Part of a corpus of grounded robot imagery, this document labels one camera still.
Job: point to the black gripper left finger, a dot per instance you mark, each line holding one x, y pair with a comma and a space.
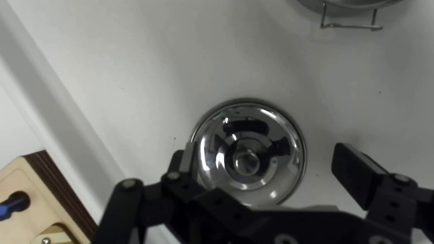
182, 165

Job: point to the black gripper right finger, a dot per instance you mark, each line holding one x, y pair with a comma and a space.
361, 174

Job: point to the large white tray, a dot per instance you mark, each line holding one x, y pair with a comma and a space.
135, 68

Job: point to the wooden busy board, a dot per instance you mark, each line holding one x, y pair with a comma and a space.
31, 212

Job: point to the round white table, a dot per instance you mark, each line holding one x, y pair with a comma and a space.
11, 131

